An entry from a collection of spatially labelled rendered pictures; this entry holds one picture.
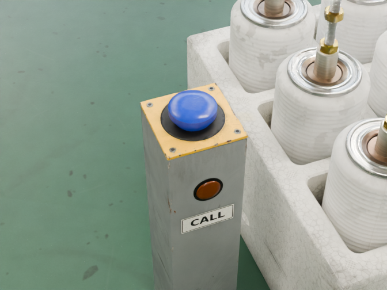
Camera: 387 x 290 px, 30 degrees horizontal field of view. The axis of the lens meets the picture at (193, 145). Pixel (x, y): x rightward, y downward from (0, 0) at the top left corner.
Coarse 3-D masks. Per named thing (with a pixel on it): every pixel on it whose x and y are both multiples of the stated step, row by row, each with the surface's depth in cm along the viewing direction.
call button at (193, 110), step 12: (180, 96) 59; (192, 96) 59; (204, 96) 59; (168, 108) 59; (180, 108) 58; (192, 108) 58; (204, 108) 58; (216, 108) 58; (180, 120) 58; (192, 120) 57; (204, 120) 58
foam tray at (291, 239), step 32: (224, 32) 90; (192, 64) 90; (224, 64) 85; (224, 96) 82; (256, 96) 81; (256, 128) 78; (256, 160) 77; (288, 160) 75; (320, 160) 75; (256, 192) 80; (288, 192) 72; (320, 192) 76; (256, 224) 83; (288, 224) 73; (320, 224) 69; (256, 256) 86; (288, 256) 75; (320, 256) 67; (352, 256) 66; (384, 256) 66; (288, 288) 78; (320, 288) 69; (352, 288) 65; (384, 288) 67
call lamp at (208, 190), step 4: (204, 184) 60; (208, 184) 60; (212, 184) 60; (216, 184) 61; (220, 184) 61; (200, 188) 60; (204, 188) 60; (208, 188) 61; (212, 188) 61; (216, 188) 61; (220, 188) 62; (196, 192) 61; (200, 192) 61; (204, 192) 61; (208, 192) 61; (212, 192) 61; (216, 192) 61; (200, 196) 61; (204, 196) 61; (208, 196) 61; (212, 196) 62
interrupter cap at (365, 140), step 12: (372, 120) 68; (348, 132) 67; (360, 132) 67; (372, 132) 67; (348, 144) 66; (360, 144) 66; (372, 144) 66; (348, 156) 65; (360, 156) 65; (372, 156) 65; (360, 168) 64; (372, 168) 64; (384, 168) 64
